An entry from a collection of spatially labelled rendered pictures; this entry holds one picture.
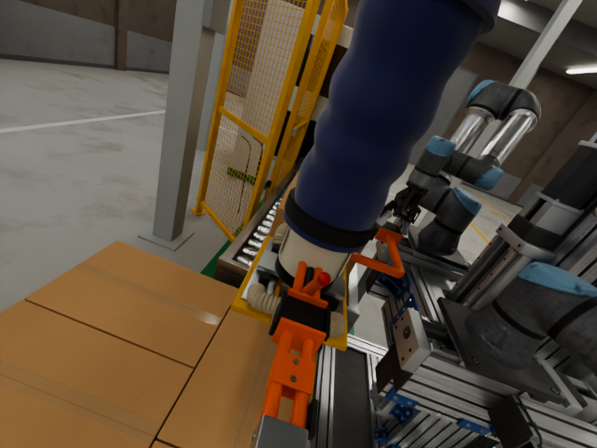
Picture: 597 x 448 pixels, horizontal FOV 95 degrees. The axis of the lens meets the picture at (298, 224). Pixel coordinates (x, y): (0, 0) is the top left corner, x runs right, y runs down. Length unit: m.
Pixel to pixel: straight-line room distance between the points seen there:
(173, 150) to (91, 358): 1.35
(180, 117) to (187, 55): 0.35
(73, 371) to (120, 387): 0.14
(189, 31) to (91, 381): 1.65
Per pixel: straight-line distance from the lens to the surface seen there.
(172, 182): 2.12
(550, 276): 0.77
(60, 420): 1.00
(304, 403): 0.45
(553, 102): 12.37
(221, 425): 0.98
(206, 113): 4.29
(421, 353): 0.78
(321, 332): 0.50
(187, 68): 1.92
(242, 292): 0.70
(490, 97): 1.32
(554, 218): 1.01
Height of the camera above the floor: 1.44
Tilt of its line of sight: 27 degrees down
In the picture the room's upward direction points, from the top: 22 degrees clockwise
